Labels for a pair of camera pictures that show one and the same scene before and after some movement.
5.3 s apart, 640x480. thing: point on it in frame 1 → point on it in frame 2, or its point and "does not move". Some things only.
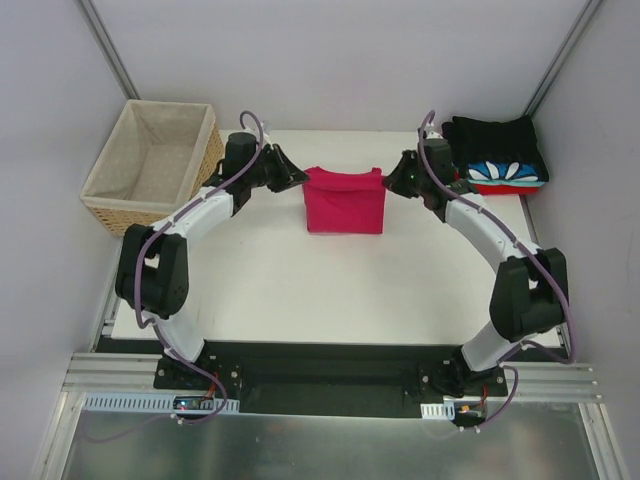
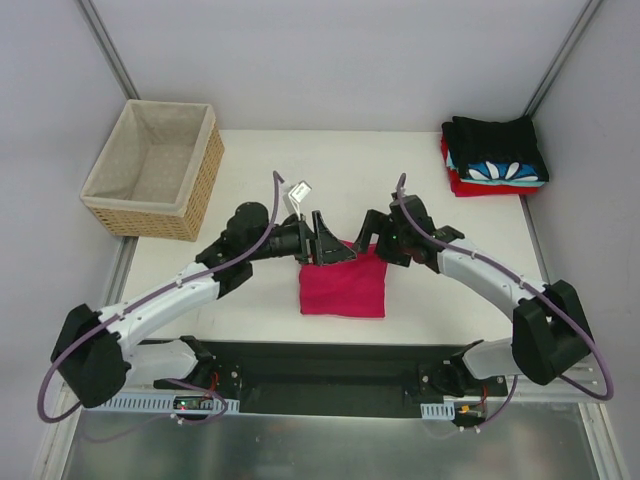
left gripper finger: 294,174 → 332,251
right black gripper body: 410,173 → 382,240
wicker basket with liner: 157,156 does not move
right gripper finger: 396,178 → 388,252
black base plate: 326,379 does not move
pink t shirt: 345,202 → 354,289
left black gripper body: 279,167 → 307,241
